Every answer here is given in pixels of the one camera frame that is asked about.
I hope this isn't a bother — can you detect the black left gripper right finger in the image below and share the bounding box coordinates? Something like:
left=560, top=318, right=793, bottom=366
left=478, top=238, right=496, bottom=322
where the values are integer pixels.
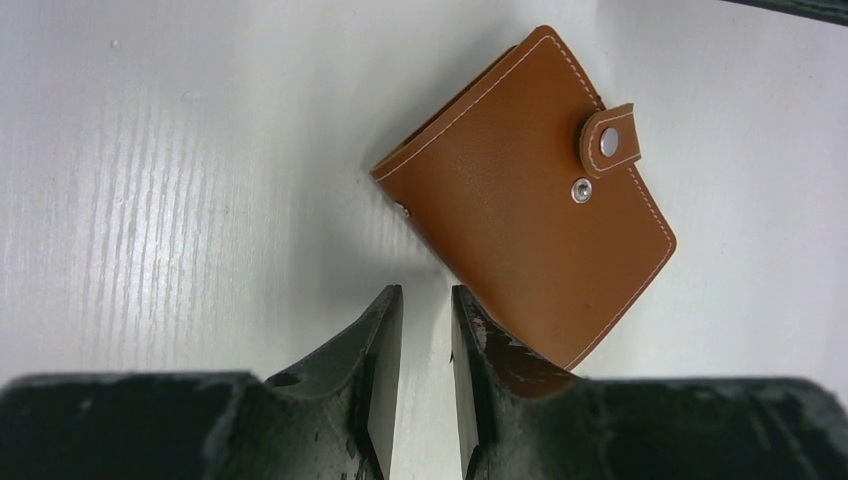
left=452, top=285, right=847, bottom=479

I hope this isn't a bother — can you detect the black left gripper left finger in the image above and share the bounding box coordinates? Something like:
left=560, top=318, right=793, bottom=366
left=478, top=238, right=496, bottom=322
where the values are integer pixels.
left=1, top=285, right=403, bottom=479

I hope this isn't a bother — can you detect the brown leather card holder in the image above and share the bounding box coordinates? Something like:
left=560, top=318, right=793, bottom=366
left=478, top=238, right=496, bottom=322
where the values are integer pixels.
left=371, top=25, right=676, bottom=370

